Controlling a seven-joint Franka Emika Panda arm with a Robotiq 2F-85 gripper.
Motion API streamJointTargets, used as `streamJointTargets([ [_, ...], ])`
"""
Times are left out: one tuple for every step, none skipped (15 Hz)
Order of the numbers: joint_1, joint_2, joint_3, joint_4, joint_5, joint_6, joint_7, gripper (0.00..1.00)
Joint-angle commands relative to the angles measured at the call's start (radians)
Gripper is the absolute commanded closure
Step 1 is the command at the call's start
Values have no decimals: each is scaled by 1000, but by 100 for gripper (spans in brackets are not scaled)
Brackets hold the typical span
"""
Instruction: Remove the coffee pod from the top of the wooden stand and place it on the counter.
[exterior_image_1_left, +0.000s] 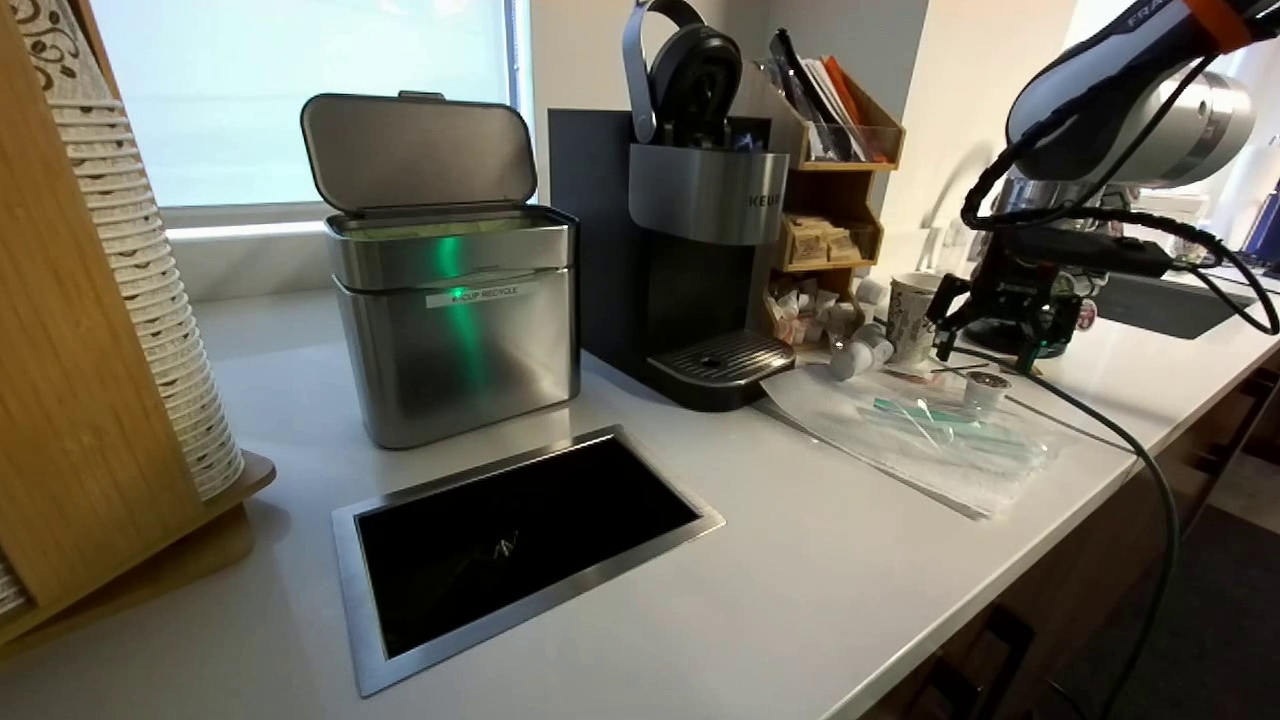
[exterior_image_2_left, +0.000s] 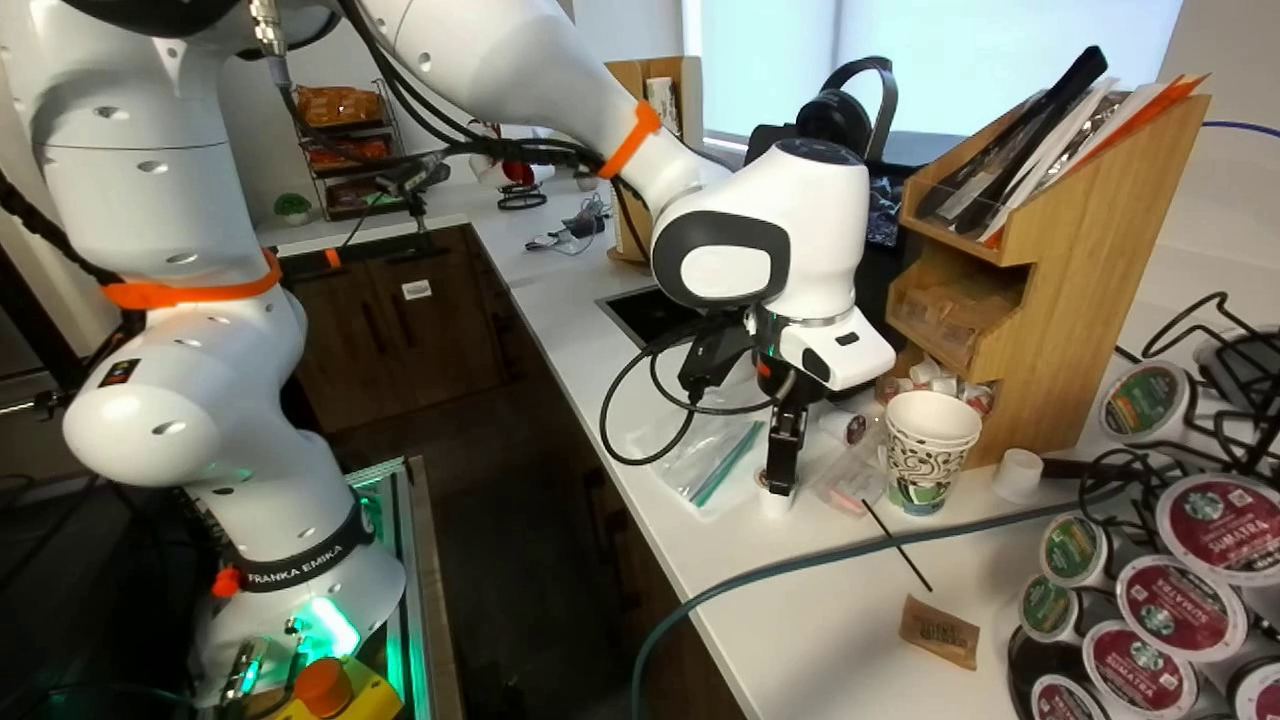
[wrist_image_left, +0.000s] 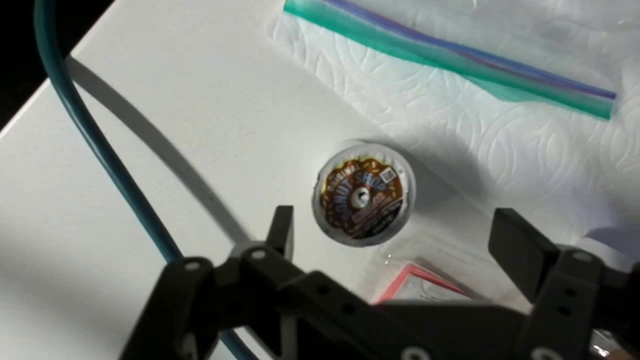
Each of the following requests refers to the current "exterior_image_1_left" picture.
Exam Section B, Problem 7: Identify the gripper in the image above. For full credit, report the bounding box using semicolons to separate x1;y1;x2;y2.
924;248;1087;363

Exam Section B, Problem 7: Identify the white coffee pod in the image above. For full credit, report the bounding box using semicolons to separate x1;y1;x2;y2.
964;371;1013;410

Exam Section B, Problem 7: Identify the wooden condiment stand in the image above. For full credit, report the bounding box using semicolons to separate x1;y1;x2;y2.
758;58;907;346

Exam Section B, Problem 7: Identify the black and silver coffee machine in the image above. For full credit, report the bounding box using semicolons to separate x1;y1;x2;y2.
547;0;799;414

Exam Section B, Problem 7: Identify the steel framed counter trash chute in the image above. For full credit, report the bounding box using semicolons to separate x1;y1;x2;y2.
331;424;727;699

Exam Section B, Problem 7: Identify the printed paper cup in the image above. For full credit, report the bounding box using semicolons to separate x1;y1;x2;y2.
885;271;947;367

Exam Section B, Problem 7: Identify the bundle of green stir sticks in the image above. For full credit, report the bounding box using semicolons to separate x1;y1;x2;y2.
871;396;987;433

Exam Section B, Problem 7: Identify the clear plastic bag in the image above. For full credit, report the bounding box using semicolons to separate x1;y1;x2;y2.
758;364;1063;522

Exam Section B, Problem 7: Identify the sink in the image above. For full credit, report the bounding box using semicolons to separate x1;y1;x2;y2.
1090;270;1259;342

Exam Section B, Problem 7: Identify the row of brown sugar packets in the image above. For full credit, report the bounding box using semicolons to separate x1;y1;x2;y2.
785;214;867;267

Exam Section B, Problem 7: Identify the heap of creamer cups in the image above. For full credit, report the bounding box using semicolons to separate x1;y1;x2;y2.
768;278;861;346

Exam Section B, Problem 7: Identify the steel recycling bin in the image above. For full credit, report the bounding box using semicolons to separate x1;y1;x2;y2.
300;90;583;451

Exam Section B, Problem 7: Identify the steel bin lid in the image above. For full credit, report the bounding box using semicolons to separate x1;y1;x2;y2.
300;90;540;220

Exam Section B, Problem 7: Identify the window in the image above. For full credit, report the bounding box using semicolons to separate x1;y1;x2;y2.
88;0;529;229

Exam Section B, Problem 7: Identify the stack of paper cups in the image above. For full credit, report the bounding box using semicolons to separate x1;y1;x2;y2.
8;0;247;503

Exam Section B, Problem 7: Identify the wooden cup dispenser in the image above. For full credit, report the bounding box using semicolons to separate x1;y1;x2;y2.
0;0;277;663

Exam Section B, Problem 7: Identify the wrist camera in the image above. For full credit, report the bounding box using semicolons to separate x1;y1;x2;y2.
1000;226;1173;280

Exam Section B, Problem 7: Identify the black cable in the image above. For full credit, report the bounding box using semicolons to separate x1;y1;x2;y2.
950;344;1183;720

